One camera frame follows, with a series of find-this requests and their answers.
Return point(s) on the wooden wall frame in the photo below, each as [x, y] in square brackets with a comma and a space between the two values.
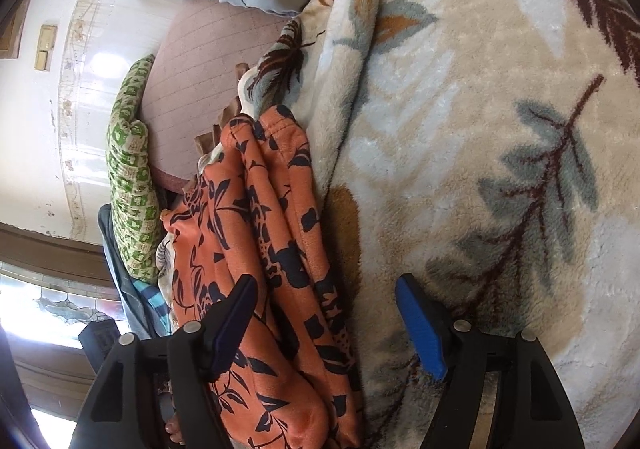
[12, 29]

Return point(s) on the teal striped garment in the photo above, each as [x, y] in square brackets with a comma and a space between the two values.
[155, 301]

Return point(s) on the person's left hand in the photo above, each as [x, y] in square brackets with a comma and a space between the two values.
[175, 429]

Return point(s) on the floral leaf-print blanket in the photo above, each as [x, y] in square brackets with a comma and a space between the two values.
[475, 79]

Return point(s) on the pink quilted cushion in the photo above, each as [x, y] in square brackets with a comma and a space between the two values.
[200, 79]

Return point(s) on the wall switch plate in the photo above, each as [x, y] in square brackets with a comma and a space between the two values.
[46, 46]

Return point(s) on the orange floral garment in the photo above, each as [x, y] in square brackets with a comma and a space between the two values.
[280, 229]

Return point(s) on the blue-grey garment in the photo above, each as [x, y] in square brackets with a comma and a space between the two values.
[112, 249]

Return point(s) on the window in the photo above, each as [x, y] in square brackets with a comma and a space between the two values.
[45, 309]

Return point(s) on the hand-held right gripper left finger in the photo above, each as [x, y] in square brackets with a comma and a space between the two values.
[230, 329]

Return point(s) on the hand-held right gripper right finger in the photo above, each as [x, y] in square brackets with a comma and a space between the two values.
[422, 324]

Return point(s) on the green patterned pillow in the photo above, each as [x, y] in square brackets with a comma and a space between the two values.
[130, 179]

